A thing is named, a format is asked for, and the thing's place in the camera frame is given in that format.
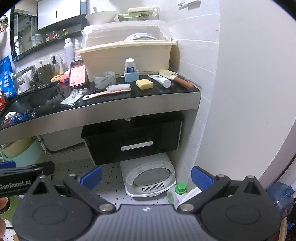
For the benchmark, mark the white floor appliance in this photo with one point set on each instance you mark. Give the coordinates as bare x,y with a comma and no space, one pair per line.
150,178

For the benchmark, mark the yellow sponge block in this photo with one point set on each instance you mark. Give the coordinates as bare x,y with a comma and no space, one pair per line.
144,83

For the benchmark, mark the blue printed bag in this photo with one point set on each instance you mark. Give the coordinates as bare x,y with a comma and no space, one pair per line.
5,76

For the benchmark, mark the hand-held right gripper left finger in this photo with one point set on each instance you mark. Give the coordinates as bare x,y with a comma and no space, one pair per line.
91,177

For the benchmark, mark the smartphone in clear case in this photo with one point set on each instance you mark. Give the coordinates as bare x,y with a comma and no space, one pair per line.
78,73

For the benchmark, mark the black sink counter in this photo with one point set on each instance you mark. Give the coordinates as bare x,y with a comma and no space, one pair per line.
138,105

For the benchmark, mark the clear plastic packet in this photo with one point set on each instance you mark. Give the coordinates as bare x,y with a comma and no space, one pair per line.
72,98

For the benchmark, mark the clear tape roll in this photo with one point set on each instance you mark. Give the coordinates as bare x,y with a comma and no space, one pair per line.
105,80

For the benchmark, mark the light blue box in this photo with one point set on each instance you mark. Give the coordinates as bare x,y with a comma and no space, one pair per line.
131,76

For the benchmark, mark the white mug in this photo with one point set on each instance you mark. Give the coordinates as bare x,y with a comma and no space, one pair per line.
25,81

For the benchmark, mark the mint green bucket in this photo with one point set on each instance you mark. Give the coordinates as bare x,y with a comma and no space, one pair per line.
20,155

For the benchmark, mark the small white nozzle bottle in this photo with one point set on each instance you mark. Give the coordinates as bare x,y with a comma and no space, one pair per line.
63,66

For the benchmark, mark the clear spray bottle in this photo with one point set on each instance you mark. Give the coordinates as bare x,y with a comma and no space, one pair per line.
77,46

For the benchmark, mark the tall white bottle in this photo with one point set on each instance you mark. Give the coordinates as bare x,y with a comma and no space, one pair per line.
69,52

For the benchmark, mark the white bottle with blue label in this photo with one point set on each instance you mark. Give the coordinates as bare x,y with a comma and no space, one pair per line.
130,64

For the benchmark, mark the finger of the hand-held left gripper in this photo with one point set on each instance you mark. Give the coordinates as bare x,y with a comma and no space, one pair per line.
7,164
27,168

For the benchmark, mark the white tube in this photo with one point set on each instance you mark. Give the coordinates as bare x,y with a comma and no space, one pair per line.
161,80

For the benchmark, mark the stacked plates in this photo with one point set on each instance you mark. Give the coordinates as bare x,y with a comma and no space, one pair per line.
140,37

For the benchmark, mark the green capped bottle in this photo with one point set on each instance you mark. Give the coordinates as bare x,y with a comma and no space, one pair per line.
180,188

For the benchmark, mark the olive green mug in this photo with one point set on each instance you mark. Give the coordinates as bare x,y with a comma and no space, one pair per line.
45,74

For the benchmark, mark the beige dish rack bin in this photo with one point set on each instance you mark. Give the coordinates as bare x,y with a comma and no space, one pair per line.
124,58

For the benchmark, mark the blue water jug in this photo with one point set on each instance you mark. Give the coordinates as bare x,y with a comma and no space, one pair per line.
279,197

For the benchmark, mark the white bowl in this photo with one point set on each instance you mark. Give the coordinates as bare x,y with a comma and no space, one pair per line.
101,16

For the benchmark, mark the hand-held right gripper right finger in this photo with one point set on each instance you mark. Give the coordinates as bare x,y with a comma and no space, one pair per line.
202,177

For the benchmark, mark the wall mirror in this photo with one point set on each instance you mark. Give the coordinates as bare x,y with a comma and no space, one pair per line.
27,34

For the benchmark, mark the black pump bottle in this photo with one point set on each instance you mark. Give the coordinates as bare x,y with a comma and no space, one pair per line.
54,63

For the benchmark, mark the chrome faucet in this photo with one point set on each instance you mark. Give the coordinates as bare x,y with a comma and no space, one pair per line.
25,73

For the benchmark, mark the orange and purple packet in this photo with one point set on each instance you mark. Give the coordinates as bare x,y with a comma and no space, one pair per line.
64,78

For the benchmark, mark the green lidded food container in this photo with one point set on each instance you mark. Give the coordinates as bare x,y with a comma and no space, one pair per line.
136,14

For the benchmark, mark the black drawer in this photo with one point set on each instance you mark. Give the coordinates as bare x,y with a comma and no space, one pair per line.
129,136

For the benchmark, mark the person's left hand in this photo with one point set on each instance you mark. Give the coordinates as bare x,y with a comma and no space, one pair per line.
2,204

